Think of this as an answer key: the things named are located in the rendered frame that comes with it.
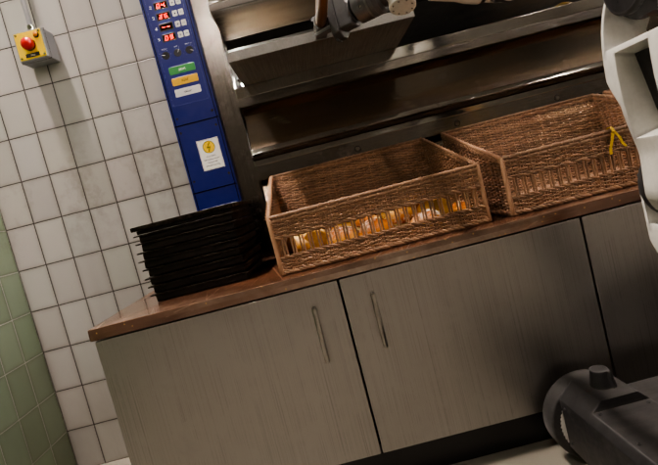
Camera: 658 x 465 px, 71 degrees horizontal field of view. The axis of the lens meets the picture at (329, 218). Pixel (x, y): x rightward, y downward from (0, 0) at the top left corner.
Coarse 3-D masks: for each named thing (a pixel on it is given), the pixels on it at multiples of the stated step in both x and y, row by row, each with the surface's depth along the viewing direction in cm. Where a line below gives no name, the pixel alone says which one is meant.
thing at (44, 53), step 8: (24, 32) 152; (32, 32) 152; (40, 32) 152; (48, 32) 156; (16, 40) 152; (40, 40) 152; (48, 40) 155; (40, 48) 152; (48, 48) 153; (56, 48) 159; (24, 56) 152; (32, 56) 152; (40, 56) 153; (48, 56) 153; (56, 56) 157; (24, 64) 154; (32, 64) 155; (40, 64) 157; (48, 64) 159
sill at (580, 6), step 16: (592, 0) 162; (528, 16) 162; (544, 16) 162; (560, 16) 162; (464, 32) 162; (480, 32) 162; (496, 32) 162; (400, 48) 162; (416, 48) 162; (432, 48) 162; (336, 64) 162; (352, 64) 162; (368, 64) 162; (272, 80) 162; (288, 80) 162; (304, 80) 162; (240, 96) 162
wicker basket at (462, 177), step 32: (352, 160) 161; (384, 160) 160; (416, 160) 160; (448, 160) 136; (288, 192) 158; (320, 192) 159; (352, 192) 158; (384, 192) 115; (416, 192) 116; (448, 192) 116; (480, 192) 119; (288, 224) 115; (320, 224) 116; (352, 224) 116; (416, 224) 116; (448, 224) 117; (480, 224) 117; (288, 256) 115; (320, 256) 116; (352, 256) 116
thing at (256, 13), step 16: (240, 0) 145; (256, 0) 146; (272, 0) 148; (288, 0) 150; (304, 0) 152; (224, 16) 150; (240, 16) 152; (256, 16) 154; (272, 16) 157; (288, 16) 159; (304, 16) 162; (224, 32) 159; (240, 32) 162; (256, 32) 165
